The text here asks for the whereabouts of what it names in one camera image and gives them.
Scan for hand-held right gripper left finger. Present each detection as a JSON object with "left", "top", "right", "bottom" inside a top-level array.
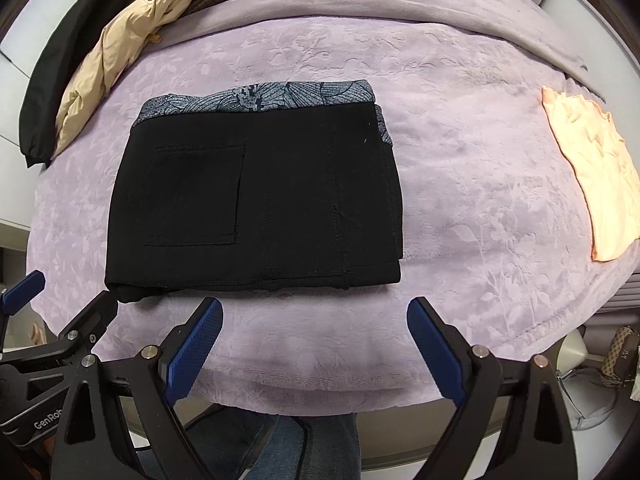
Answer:
[{"left": 54, "top": 296, "right": 224, "bottom": 480}]

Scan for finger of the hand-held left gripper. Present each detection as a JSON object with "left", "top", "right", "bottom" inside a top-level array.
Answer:
[
  {"left": 50, "top": 289, "right": 120, "bottom": 361},
  {"left": 0, "top": 270, "right": 47, "bottom": 346}
]

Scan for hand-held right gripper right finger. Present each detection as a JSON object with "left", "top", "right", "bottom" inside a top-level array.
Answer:
[{"left": 406, "top": 296, "right": 593, "bottom": 480}]

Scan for black pants with patterned waistband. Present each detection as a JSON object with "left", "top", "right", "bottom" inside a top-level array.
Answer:
[{"left": 104, "top": 80, "right": 405, "bottom": 305}]

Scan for person's legs in jeans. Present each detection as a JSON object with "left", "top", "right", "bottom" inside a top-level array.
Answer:
[{"left": 135, "top": 410, "right": 361, "bottom": 480}]

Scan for purple embossed blanket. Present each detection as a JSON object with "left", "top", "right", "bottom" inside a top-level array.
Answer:
[{"left": 30, "top": 0, "right": 638, "bottom": 413}]

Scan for brown patterned handbag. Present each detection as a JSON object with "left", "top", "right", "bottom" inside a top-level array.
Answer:
[{"left": 600, "top": 325, "right": 640, "bottom": 386}]

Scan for black jacket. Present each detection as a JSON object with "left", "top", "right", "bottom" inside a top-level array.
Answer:
[{"left": 17, "top": 0, "right": 166, "bottom": 170}]

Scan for peach cloth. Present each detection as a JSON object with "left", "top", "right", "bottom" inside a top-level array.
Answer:
[{"left": 541, "top": 86, "right": 640, "bottom": 262}]

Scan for beige puffer jacket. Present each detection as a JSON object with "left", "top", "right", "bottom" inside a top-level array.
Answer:
[{"left": 54, "top": 0, "right": 211, "bottom": 158}]

